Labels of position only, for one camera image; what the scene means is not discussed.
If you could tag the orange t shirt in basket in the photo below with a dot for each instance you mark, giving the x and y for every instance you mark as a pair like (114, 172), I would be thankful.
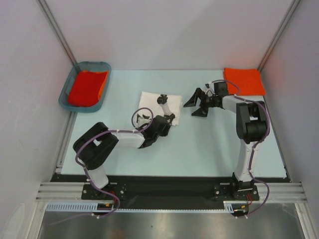
(103, 84)

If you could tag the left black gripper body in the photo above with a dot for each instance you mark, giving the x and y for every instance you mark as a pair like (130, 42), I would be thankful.
(163, 133)

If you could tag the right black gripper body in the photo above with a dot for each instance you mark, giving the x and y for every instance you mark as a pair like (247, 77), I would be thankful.
(208, 101)

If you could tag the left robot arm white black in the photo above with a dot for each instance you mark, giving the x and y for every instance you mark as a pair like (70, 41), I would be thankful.
(93, 147)

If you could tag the aluminium corner post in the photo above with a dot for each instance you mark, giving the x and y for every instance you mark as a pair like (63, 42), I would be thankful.
(279, 33)
(47, 12)

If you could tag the left aluminium corner post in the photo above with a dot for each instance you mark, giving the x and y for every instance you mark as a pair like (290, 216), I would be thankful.
(47, 12)

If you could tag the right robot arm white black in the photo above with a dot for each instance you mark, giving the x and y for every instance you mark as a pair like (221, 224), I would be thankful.
(252, 123)

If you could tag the right aluminium corner post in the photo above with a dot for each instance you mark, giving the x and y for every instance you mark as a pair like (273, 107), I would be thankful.
(279, 33)

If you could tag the white printed t shirt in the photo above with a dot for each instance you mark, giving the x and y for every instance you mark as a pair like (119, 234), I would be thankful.
(167, 106)

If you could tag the aluminium front rail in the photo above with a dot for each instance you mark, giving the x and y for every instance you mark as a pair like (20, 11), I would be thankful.
(72, 191)

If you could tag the teal plastic basket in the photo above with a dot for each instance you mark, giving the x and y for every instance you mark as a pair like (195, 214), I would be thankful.
(88, 66)

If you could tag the red t shirt in basket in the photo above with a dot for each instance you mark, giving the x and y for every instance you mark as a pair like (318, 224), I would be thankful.
(85, 89)

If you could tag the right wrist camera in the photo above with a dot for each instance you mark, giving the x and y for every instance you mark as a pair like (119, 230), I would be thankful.
(209, 89)

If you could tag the slotted grey cable duct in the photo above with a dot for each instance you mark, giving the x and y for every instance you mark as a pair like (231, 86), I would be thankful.
(107, 207)

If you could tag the folded orange t shirt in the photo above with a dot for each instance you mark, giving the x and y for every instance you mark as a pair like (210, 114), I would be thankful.
(244, 82)

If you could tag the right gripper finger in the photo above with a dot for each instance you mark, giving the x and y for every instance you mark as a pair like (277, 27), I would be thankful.
(200, 112)
(193, 100)

